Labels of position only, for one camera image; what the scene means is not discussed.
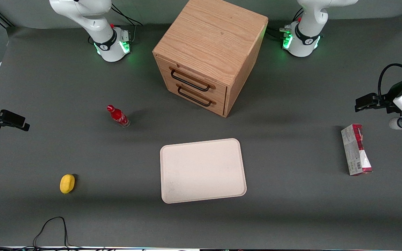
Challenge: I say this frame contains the wooden drawer cabinet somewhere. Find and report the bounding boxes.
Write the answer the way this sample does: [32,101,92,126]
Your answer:
[152,0,269,118]

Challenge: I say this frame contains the grey table mat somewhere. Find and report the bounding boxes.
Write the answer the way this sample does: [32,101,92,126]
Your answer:
[0,17,402,250]

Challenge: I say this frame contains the beige plastic tray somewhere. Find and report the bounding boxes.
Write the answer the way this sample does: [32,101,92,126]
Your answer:
[160,138,247,204]

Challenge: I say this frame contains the black frame rail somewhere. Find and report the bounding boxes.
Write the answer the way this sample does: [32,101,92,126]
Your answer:
[0,6,15,29]

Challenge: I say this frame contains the black left arm base cables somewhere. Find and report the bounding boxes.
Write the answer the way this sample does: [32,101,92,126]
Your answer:
[266,26,292,40]

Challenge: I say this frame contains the wooden drawer front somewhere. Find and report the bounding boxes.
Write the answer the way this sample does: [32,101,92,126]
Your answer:
[156,57,228,102]
[166,78,227,117]

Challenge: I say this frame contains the black right arm base cable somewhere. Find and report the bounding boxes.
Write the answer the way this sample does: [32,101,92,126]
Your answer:
[111,3,143,27]

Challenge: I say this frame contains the red cookie box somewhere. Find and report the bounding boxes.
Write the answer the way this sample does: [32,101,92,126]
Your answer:
[341,124,373,176]

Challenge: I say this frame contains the black drawer handle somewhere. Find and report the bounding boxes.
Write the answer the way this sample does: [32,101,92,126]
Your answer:
[171,69,211,92]
[177,86,213,107]

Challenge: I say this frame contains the black looped cable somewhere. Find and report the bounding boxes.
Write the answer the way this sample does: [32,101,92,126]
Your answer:
[32,216,72,249]

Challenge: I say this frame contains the red cola bottle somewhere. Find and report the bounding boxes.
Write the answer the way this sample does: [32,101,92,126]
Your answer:
[106,105,131,128]

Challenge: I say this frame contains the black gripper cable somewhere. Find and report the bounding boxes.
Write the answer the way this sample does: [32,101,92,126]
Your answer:
[378,63,402,101]

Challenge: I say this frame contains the yellow lemon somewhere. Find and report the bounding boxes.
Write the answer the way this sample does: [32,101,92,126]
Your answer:
[60,174,76,194]

